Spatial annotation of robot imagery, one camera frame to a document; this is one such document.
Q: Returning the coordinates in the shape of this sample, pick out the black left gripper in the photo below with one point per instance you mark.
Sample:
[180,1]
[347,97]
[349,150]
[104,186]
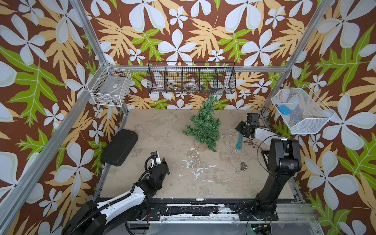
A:
[164,163]

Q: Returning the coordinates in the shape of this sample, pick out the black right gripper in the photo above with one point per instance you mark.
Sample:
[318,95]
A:
[238,128]

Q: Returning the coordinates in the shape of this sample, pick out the small green christmas tree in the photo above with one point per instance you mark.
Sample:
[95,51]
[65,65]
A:
[205,128]

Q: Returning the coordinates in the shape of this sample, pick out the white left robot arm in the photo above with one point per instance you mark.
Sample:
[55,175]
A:
[92,217]

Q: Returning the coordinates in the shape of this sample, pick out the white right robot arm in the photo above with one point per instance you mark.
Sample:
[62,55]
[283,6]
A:
[283,161]

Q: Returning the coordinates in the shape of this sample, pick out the teal utility knife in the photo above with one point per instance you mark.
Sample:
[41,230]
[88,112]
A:
[239,142]

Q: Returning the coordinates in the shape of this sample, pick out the small grey metal fitting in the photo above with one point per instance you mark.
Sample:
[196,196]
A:
[243,166]

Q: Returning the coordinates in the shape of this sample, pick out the blue object in basket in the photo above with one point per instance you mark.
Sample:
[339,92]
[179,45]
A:
[284,110]

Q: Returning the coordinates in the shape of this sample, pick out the black oval case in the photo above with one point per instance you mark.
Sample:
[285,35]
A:
[120,147]

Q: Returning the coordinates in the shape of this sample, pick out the white hexagonal mesh basket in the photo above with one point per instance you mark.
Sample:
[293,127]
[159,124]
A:
[309,112]

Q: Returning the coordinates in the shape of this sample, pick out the small circuit board with leds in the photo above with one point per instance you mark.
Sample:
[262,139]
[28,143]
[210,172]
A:
[261,229]

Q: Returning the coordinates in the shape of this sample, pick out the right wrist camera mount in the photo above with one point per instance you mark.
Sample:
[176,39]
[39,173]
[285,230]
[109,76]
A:
[252,119]

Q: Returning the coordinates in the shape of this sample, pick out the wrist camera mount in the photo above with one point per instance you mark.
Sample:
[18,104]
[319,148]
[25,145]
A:
[252,119]
[156,159]

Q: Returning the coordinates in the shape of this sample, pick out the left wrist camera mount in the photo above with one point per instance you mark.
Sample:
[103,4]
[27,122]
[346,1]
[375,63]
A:
[156,159]

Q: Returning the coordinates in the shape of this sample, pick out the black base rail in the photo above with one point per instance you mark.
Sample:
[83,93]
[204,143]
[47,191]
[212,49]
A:
[154,208]

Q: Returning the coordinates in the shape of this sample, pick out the black wire wall basket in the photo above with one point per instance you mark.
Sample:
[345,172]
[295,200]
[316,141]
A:
[191,77]

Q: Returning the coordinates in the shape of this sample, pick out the white square wire basket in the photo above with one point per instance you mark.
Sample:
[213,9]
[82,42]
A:
[109,86]

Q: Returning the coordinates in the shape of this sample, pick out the vertical aluminium frame post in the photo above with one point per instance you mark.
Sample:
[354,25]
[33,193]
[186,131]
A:
[308,32]

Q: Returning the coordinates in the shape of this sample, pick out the left aluminium frame post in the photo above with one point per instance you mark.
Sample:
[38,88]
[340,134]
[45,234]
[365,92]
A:
[93,40]

